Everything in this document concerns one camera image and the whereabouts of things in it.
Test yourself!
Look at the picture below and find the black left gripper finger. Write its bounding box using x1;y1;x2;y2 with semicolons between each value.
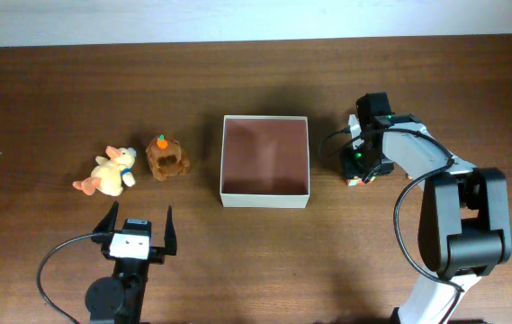
164;205;177;256
93;201;119;233

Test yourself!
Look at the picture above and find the multicolour puzzle cube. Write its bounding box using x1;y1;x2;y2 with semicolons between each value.
346;176;375;186

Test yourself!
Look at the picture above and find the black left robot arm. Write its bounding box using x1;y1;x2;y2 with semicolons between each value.
85;202;177;324

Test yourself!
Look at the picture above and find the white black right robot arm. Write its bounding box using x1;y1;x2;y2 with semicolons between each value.
339;93;512;324

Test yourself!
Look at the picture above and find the yellow plush duck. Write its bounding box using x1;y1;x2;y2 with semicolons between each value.
72;146;137;197

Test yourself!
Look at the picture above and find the brown plush capybara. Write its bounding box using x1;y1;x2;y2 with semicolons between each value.
146;135;191;181

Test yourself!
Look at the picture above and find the white cardboard box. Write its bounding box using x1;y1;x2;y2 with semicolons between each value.
219;115;310;209

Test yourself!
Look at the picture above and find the black right camera cable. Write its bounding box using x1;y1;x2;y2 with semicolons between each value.
317;127;466;293

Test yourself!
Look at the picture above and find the black camera cable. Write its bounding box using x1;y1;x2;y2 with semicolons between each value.
317;127;466;293
36;232;103;324

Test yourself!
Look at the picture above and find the black left camera cable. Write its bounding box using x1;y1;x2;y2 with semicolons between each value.
36;232;103;324

